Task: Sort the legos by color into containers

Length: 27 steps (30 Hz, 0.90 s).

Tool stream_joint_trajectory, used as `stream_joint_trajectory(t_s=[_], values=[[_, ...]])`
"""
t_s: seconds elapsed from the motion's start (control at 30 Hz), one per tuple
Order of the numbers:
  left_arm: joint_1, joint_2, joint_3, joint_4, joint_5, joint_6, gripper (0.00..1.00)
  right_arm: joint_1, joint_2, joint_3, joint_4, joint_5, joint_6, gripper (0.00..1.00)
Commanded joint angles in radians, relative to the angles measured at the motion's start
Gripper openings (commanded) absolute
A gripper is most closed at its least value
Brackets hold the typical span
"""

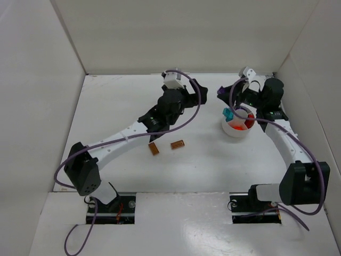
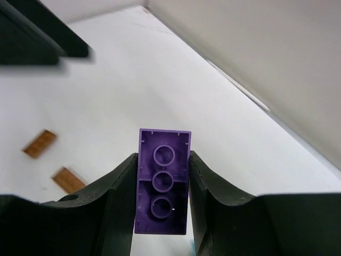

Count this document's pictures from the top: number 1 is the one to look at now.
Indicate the tan lego plate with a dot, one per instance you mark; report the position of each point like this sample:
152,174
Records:
177,144

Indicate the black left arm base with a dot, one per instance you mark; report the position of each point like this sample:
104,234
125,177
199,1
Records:
120,212

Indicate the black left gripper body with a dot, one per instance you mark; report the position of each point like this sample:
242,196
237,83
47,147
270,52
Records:
191,95

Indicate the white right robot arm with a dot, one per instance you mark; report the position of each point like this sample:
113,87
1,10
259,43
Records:
306,179

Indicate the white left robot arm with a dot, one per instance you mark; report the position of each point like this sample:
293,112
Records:
84,162

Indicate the aluminium rail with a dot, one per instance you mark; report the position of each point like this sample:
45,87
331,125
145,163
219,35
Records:
274,91

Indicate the small brown lego brick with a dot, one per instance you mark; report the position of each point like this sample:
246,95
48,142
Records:
153,148

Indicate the orange curved lego piece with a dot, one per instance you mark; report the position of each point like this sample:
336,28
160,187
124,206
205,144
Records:
238,125

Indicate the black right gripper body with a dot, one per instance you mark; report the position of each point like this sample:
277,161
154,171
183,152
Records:
235,94

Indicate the white round divided container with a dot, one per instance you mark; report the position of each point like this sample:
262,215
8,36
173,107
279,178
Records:
242,111

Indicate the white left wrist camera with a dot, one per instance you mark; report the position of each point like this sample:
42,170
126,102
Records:
172,80

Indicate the large teal lego brick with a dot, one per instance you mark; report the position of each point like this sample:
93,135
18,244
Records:
228,114

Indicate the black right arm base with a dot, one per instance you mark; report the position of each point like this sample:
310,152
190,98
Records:
246,208

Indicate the purple curved lego brick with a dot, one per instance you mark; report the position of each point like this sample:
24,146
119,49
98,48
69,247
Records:
221,90

